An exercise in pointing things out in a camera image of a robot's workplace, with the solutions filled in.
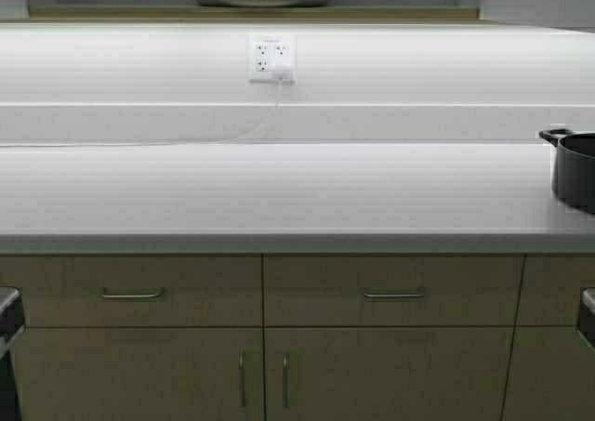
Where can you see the lower left door handle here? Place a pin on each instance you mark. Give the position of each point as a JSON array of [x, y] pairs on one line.
[[241, 373]]

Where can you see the left drawer metal handle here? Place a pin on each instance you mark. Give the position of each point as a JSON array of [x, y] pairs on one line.
[[105, 294]]

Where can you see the far right lower cabinet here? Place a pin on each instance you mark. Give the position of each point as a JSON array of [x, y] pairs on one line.
[[551, 374]]

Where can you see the lower right door handle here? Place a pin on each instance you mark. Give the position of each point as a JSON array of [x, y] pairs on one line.
[[285, 379]]

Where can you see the right wooden drawer front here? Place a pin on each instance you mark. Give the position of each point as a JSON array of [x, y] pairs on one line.
[[327, 291]]

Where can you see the dark pot at right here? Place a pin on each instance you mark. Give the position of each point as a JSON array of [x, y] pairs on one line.
[[573, 170]]

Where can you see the right drawer metal handle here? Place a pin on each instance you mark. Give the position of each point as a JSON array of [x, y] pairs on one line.
[[397, 295]]

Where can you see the white plug adapter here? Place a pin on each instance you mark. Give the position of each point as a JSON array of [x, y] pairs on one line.
[[283, 74]]

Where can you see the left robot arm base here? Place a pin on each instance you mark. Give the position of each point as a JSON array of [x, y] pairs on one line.
[[12, 317]]

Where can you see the door handle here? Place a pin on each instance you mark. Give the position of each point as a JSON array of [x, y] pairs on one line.
[[285, 379], [241, 373]]

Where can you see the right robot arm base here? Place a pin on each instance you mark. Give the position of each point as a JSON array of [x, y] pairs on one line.
[[586, 316]]

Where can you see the wooden drawer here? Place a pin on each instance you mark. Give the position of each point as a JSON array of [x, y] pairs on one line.
[[200, 291], [327, 291]]

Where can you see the left wooden drawer front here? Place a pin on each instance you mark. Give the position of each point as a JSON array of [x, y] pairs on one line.
[[200, 291]]

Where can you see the white wall outlet plate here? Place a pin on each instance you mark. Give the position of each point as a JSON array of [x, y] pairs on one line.
[[266, 52]]

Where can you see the drawer metal handle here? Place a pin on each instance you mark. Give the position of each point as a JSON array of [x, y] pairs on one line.
[[397, 295], [105, 294]]

